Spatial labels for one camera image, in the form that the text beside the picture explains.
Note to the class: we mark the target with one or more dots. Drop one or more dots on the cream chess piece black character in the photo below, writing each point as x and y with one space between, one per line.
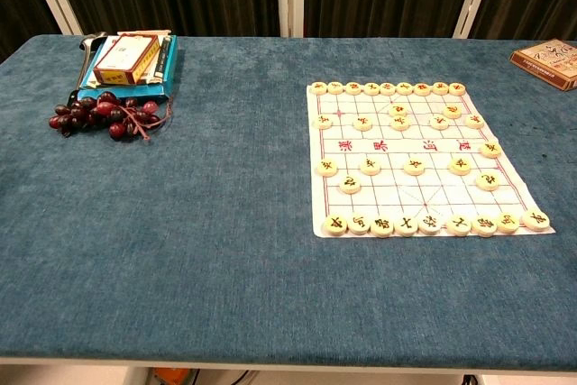
382 227
484 226
487 180
405 226
335 224
536 219
350 184
359 224
507 222
460 166
490 149
414 166
371 166
459 225
429 224
326 167

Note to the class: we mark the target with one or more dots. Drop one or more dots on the cream chess piece red character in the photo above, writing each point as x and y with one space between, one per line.
353 88
400 123
363 123
398 110
319 88
323 121
457 88
439 122
405 88
474 121
335 87
422 89
371 88
387 88
440 88
452 112

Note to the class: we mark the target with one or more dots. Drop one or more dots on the white chess board sheet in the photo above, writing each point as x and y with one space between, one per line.
392 198

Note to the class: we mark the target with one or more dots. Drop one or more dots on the brown square box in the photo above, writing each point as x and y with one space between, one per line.
547 65

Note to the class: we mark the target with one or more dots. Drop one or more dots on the blue velvet tablecloth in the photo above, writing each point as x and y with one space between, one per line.
180 231

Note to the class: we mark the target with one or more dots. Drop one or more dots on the stack of blue books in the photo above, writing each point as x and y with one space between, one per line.
170 69

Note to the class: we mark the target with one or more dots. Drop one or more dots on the dark green book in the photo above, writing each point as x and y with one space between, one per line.
163 58

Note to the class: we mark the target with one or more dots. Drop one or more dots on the red grape bunch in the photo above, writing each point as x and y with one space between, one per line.
106 110

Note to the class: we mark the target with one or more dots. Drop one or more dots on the red and white box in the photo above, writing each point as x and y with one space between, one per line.
126 58

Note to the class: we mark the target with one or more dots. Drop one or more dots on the orange object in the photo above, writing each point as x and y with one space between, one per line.
171 377

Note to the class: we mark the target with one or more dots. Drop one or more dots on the white table frame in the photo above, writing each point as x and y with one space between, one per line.
315 367

